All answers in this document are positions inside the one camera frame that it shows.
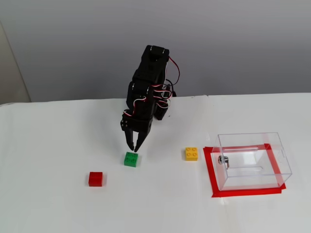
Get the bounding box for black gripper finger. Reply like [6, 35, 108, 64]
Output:
[134, 131, 149, 153]
[124, 130, 136, 152]

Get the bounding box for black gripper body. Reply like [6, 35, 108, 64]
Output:
[119, 113, 154, 135]

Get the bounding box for green lego brick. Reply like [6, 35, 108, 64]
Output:
[123, 151, 139, 168]

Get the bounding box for red lego brick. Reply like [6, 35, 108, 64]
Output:
[88, 171, 104, 187]

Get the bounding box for yellow lego brick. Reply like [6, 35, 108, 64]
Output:
[185, 147, 199, 161]

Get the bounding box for transparent plastic box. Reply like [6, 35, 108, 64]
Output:
[211, 132, 293, 192]

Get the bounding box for red tape square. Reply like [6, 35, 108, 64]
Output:
[203, 143, 287, 199]

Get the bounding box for silver cam lock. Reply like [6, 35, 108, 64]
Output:
[218, 155, 230, 169]

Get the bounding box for gripper servo cable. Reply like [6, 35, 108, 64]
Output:
[122, 95, 148, 117]

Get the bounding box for arm servo cable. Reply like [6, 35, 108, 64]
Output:
[149, 55, 181, 110]

